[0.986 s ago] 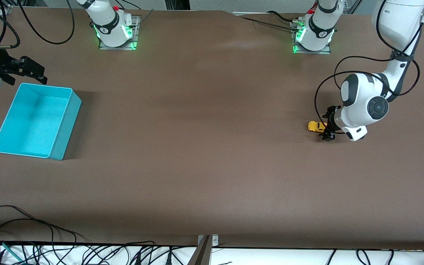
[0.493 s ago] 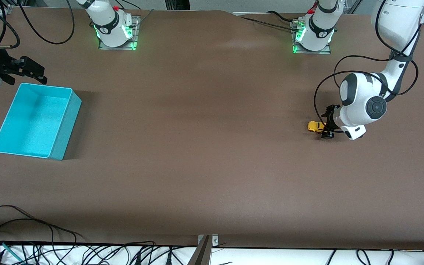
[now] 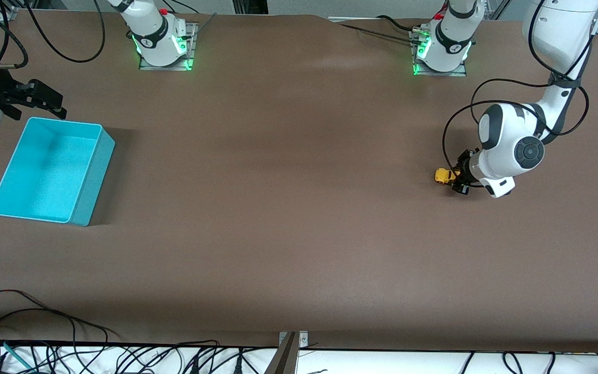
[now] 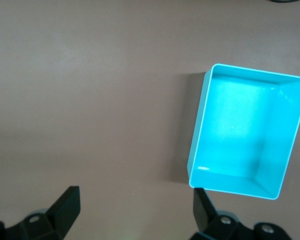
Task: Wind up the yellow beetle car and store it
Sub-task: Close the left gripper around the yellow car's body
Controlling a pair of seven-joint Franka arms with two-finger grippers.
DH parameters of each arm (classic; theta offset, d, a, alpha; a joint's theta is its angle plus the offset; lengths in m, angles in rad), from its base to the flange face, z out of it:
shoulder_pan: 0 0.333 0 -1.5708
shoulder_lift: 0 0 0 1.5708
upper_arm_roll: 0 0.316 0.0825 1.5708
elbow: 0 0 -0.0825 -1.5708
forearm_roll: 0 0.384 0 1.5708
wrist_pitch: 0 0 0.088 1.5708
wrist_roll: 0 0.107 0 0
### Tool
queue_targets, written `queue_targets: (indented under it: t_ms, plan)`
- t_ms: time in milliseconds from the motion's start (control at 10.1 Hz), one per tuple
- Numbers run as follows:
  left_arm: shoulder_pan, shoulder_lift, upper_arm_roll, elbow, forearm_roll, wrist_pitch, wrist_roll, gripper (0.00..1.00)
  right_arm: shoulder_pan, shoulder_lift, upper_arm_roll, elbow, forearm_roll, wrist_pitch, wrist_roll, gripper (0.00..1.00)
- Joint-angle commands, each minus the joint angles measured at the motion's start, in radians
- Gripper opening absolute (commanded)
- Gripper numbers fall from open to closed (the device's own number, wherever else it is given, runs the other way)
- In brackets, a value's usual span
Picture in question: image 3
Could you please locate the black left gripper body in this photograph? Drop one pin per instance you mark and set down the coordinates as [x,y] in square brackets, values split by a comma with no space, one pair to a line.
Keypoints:
[466,166]

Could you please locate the yellow toy beetle car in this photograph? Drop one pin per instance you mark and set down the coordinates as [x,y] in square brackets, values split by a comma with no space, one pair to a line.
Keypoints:
[442,176]

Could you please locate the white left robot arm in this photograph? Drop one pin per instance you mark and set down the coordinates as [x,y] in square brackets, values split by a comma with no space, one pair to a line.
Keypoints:
[504,135]

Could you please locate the teal plastic bin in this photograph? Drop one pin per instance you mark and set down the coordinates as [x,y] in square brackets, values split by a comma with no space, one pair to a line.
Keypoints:
[44,171]

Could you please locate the black power plug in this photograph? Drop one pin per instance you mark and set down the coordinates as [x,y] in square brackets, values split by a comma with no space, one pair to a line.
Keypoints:
[195,365]
[239,363]

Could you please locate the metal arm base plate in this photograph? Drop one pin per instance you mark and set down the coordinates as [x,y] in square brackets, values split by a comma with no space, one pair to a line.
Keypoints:
[193,47]
[442,74]

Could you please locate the small metal bracket plate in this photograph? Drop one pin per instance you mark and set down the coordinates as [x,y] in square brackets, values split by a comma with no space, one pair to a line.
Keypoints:
[303,340]

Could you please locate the black background post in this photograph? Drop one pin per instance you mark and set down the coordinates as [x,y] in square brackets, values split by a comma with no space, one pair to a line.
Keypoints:
[249,6]

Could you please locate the grey metal post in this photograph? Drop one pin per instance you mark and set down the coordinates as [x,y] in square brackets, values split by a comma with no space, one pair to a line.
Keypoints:
[283,361]

